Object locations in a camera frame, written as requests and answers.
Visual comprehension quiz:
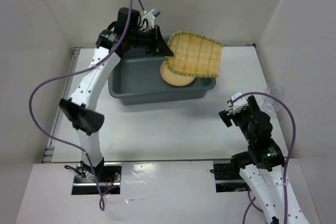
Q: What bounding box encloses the clear plastic cup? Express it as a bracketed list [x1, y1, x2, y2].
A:
[262, 82, 284, 115]

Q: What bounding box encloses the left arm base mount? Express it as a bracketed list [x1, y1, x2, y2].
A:
[64, 162, 122, 195]

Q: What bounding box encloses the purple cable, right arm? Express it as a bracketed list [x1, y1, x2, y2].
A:
[228, 91, 297, 224]

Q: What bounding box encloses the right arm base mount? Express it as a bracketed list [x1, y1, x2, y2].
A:
[209, 159, 248, 193]

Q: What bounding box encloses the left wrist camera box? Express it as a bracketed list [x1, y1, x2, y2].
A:
[142, 8, 161, 21]

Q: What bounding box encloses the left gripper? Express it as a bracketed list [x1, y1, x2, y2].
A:
[129, 25, 173, 57]

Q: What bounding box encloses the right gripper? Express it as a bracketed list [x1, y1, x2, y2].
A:
[218, 94, 258, 143]

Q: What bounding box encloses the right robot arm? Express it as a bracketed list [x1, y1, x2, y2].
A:
[219, 92, 308, 223]

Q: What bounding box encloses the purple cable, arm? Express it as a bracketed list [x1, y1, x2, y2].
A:
[228, 91, 297, 224]
[28, 0, 146, 211]

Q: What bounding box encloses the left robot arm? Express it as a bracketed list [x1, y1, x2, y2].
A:
[59, 7, 174, 182]

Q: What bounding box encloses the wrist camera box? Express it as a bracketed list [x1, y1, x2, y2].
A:
[228, 92, 249, 115]
[142, 8, 161, 21]

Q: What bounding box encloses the woven bamboo tray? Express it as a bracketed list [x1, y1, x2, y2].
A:
[165, 31, 224, 78]

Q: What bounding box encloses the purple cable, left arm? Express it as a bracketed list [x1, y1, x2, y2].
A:
[28, 0, 146, 211]

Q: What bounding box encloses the yellow bear plate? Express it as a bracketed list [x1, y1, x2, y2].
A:
[160, 62, 195, 87]

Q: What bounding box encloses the grey plastic bin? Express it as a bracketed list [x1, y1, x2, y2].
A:
[108, 47, 216, 105]

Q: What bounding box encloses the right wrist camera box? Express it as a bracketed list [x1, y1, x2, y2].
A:
[228, 92, 249, 115]

